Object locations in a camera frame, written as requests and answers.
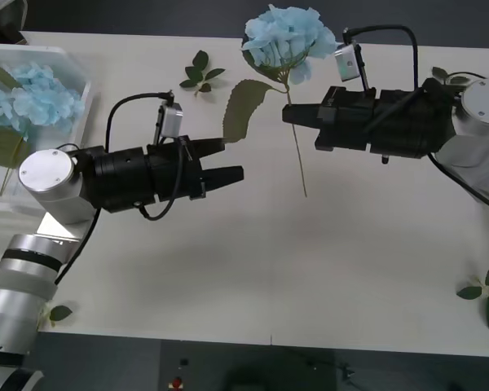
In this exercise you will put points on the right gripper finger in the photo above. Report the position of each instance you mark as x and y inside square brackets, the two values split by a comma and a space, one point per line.
[305, 121]
[305, 110]

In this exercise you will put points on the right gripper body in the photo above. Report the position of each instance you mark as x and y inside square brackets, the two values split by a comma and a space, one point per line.
[346, 118]

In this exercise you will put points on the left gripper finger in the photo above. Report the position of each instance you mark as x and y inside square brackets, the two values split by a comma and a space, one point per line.
[208, 147]
[224, 176]

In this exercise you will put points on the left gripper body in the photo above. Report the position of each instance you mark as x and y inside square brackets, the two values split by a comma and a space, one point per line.
[173, 171]

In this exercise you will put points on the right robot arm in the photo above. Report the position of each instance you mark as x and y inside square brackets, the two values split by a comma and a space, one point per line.
[481, 102]

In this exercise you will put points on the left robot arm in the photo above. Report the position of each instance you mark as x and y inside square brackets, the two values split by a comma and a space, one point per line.
[45, 175]

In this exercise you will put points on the shallow white box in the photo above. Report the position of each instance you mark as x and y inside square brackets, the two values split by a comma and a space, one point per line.
[71, 65]

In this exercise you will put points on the green stem with small leaves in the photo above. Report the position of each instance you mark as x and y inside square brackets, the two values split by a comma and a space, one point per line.
[60, 313]

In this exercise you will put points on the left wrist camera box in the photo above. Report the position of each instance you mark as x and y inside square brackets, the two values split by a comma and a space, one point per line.
[172, 120]

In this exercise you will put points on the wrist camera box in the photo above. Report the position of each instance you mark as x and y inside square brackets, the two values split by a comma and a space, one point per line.
[172, 120]
[346, 63]

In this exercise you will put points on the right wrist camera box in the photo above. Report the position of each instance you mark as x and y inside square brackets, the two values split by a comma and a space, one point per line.
[346, 63]

